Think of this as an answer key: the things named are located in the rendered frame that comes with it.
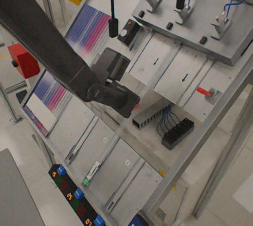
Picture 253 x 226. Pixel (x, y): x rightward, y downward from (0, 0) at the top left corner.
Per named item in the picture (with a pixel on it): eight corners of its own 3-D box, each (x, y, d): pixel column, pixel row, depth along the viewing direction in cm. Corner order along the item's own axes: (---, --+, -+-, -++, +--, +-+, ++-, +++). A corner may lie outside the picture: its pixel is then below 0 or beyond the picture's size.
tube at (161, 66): (88, 184, 72) (85, 184, 71) (85, 181, 72) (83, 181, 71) (177, 46, 66) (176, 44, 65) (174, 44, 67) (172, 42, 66)
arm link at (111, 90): (78, 93, 53) (94, 104, 50) (92, 67, 52) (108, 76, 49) (97, 99, 58) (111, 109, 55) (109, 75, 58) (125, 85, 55)
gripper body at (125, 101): (116, 81, 64) (101, 73, 58) (142, 99, 59) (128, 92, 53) (105, 100, 65) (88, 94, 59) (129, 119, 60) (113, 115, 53)
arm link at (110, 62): (58, 79, 48) (84, 97, 44) (83, 30, 47) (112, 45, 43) (91, 91, 58) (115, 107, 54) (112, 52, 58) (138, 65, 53)
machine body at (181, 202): (169, 240, 125) (190, 186, 82) (95, 157, 163) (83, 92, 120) (231, 168, 156) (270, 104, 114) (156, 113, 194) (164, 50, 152)
